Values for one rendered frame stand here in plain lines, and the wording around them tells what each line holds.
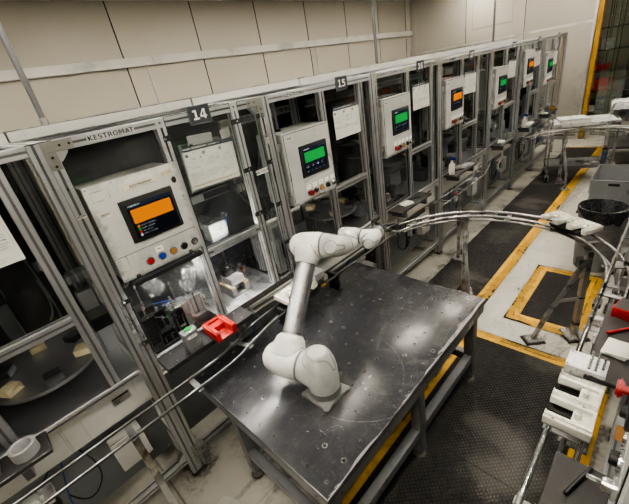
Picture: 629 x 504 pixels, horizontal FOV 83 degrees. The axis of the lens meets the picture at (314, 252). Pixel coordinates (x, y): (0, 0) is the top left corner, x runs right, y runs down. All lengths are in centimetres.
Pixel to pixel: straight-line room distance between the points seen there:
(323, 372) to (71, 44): 486
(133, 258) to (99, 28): 420
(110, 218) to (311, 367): 111
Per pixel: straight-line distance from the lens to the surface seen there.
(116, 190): 179
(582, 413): 165
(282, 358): 179
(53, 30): 557
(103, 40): 569
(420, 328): 220
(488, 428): 263
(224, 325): 208
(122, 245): 183
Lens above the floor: 208
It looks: 26 degrees down
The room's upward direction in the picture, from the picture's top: 11 degrees counter-clockwise
